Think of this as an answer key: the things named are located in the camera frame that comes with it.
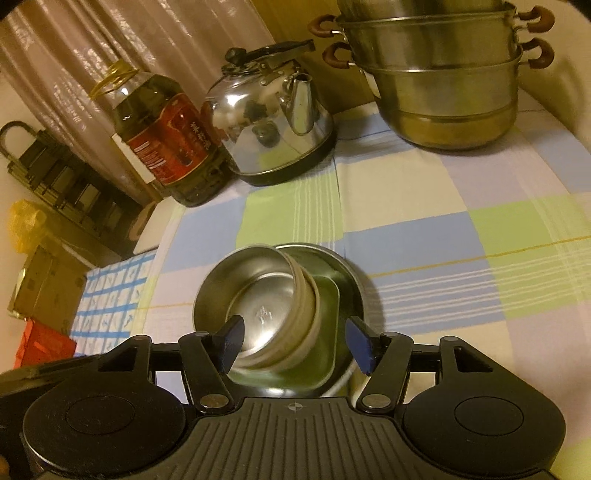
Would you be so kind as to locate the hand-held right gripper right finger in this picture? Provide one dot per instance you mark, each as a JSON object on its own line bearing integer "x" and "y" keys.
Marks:
{"x": 362, "y": 344}

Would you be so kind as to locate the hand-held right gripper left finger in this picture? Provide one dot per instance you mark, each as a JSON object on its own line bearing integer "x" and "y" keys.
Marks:
{"x": 231, "y": 341}

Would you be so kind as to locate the green square plate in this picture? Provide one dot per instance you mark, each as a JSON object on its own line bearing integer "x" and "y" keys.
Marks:
{"x": 330, "y": 332}

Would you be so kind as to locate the small stainless steel bowl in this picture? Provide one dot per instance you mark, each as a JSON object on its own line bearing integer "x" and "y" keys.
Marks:
{"x": 258, "y": 300}

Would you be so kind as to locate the wide steel basin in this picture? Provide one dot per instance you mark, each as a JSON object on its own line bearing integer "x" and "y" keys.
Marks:
{"x": 332, "y": 265}

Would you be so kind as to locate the red box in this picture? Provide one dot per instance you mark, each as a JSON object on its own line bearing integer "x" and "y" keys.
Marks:
{"x": 44, "y": 344}

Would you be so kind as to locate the cardboard box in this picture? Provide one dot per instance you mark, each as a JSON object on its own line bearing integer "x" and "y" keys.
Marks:
{"x": 46, "y": 281}

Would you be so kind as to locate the blue white checked cloth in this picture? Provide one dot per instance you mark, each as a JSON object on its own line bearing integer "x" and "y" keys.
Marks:
{"x": 111, "y": 295}

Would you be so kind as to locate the white wooden chair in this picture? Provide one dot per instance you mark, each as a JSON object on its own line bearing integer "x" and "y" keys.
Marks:
{"x": 154, "y": 230}

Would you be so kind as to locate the plaid tablecloth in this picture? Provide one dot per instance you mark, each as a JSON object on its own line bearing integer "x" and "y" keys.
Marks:
{"x": 461, "y": 230}

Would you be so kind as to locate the yellow plastic bag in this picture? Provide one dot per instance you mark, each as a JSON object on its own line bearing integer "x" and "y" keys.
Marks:
{"x": 27, "y": 221}

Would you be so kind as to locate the cooking oil bottle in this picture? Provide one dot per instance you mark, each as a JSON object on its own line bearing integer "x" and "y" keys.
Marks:
{"x": 171, "y": 138}

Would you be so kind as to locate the stainless steel kettle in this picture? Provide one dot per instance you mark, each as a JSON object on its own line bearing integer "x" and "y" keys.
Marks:
{"x": 268, "y": 129}

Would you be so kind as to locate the stainless steel steamer pot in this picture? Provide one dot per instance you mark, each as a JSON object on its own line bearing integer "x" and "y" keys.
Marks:
{"x": 443, "y": 92}

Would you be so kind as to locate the beige curtain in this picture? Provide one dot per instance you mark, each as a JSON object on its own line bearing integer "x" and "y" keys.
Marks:
{"x": 69, "y": 55}

